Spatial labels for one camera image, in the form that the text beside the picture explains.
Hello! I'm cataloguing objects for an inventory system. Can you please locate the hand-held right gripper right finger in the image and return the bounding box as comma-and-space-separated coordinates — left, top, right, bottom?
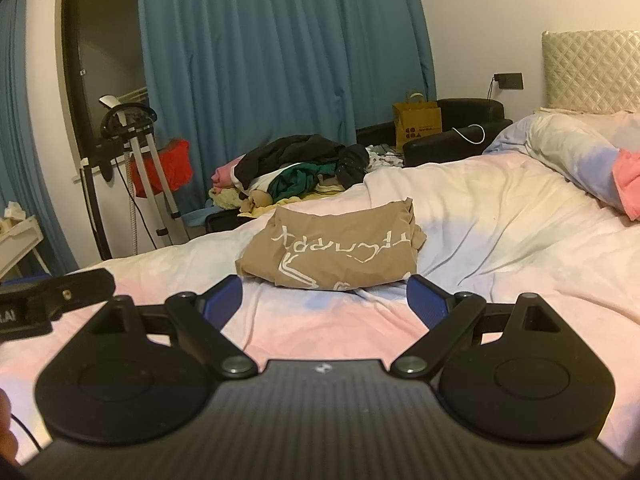
391, 275, 561, 380

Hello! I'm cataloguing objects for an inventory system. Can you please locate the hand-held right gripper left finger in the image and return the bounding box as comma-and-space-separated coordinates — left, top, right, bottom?
87, 275, 259, 380

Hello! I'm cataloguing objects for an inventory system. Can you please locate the beige printed hoodie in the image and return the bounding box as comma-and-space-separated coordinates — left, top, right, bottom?
236, 198, 427, 292

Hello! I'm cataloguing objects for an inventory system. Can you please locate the person's left hand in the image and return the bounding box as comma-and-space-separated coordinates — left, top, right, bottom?
0, 389, 16, 466

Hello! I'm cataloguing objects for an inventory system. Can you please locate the white dressing table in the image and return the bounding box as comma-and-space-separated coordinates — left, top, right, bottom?
0, 215, 46, 281

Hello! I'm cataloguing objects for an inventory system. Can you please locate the tissue box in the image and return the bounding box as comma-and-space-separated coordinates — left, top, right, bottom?
2, 201, 27, 226

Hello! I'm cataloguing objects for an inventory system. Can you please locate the blue cloth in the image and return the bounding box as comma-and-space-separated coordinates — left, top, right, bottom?
181, 207, 213, 228

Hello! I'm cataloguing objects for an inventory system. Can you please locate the yellow cloth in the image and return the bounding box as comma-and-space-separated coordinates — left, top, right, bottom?
239, 185, 346, 218

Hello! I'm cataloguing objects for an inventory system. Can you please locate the pastel bed blanket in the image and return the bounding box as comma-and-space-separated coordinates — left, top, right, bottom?
0, 110, 640, 461

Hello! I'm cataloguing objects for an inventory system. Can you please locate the pale green towel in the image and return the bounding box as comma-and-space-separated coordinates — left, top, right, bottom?
207, 187, 248, 211

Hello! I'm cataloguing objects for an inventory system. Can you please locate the tan cloth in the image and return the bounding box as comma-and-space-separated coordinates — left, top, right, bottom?
239, 191, 275, 213

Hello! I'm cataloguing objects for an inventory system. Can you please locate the pink cloth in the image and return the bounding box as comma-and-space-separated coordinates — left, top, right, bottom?
210, 157, 246, 188

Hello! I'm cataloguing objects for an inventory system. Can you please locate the green cloth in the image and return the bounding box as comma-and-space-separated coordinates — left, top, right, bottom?
267, 162, 321, 203

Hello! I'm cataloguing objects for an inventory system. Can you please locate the narrow blue curtain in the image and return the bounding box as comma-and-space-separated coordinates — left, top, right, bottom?
0, 0, 81, 281

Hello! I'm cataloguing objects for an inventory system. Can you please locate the red cloth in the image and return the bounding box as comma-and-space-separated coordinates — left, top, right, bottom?
129, 139, 194, 196

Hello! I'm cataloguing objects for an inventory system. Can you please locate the grey white patterned cloth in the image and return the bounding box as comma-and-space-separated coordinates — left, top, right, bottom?
367, 144, 406, 168

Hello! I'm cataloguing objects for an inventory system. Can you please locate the dark patterned cloth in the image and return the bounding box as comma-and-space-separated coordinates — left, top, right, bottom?
335, 143, 371, 188

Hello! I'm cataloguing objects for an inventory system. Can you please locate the black cloth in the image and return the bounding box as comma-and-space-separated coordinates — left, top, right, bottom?
234, 134, 348, 186

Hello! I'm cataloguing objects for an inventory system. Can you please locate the yellow paper bag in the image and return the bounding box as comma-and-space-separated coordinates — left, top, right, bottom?
392, 91, 443, 152

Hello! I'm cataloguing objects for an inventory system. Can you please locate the black sofa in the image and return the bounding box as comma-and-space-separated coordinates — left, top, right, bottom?
355, 97, 514, 168

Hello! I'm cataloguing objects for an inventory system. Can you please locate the coral pink bedding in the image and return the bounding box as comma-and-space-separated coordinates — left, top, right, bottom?
612, 149, 640, 221

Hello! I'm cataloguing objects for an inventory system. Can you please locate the wide blue curtain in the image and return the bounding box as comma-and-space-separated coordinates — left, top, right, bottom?
137, 0, 438, 221

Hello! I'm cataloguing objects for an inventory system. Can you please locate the quilted cream headboard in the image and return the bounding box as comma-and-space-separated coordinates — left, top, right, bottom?
541, 29, 640, 115

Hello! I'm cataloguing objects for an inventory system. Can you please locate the thin black cable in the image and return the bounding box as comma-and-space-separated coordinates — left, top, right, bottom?
10, 412, 48, 458

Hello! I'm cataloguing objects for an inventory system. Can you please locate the white cable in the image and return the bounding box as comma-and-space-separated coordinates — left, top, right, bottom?
452, 125, 487, 145

